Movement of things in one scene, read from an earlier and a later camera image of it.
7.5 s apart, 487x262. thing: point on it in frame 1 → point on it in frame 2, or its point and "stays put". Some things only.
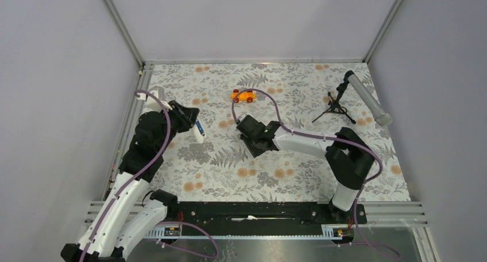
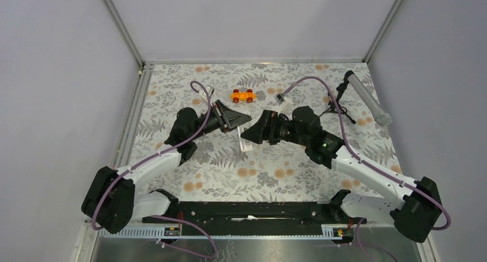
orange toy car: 247,95 stays put
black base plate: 257,220 stays put
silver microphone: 381,118 stays put
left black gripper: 188,116 → 227,118
